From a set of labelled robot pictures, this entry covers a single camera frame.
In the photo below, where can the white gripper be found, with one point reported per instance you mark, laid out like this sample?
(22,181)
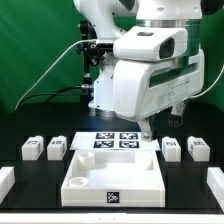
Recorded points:
(143,89)

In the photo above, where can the white square tabletop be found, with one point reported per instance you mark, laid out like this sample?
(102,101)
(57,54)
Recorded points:
(110,178)

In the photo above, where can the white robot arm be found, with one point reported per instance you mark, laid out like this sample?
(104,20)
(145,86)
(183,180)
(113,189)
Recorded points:
(112,19)

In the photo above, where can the white right obstacle block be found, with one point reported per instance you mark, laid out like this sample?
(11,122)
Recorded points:
(215,181)

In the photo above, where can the white obstacle block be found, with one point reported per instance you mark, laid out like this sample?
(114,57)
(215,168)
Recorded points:
(7,180)
(215,181)

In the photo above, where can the white sheet with tags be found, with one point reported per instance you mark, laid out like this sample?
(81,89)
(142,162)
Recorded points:
(112,141)

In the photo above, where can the white left obstacle block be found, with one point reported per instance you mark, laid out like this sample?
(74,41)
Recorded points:
(7,180)

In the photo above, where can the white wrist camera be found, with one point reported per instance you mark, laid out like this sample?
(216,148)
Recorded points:
(151,44)

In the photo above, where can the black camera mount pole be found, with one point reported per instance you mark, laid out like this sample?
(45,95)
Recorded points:
(98,67)

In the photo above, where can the white front rail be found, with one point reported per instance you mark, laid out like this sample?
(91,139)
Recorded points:
(110,219)

